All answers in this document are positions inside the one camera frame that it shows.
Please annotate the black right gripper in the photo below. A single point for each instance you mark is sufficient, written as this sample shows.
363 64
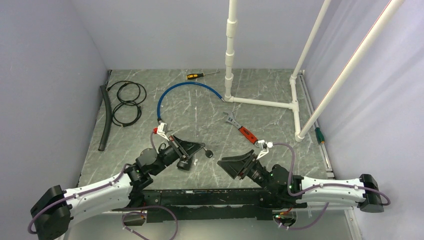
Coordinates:
234 165

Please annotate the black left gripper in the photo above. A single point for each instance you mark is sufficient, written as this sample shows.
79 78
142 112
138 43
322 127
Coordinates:
185 148

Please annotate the black padlock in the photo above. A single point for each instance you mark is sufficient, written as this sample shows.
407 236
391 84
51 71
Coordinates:
185 164

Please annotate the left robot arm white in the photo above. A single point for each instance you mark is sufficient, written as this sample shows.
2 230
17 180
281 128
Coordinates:
58 209

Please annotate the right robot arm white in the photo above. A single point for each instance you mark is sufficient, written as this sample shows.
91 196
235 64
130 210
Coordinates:
282 189

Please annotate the black foam tube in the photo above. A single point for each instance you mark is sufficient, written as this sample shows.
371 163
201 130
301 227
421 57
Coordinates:
108 118

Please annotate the red handled adjustable wrench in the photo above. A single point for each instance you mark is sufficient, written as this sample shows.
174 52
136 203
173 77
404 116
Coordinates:
230 118

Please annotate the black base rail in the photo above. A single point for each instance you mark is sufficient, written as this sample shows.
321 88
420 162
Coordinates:
213 204

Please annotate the orange handled screwdriver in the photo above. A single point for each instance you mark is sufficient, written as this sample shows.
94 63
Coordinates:
193 76

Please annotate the green handled screwdriver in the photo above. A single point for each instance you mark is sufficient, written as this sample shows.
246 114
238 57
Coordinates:
319 135

